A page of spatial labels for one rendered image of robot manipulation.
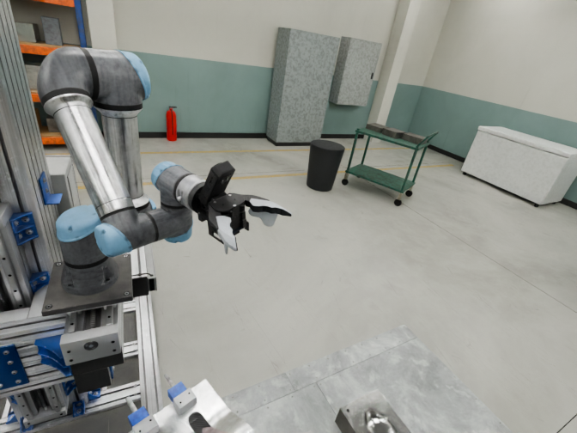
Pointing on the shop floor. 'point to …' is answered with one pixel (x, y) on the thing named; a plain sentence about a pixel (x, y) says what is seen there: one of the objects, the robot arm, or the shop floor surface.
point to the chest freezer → (522, 164)
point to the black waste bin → (324, 164)
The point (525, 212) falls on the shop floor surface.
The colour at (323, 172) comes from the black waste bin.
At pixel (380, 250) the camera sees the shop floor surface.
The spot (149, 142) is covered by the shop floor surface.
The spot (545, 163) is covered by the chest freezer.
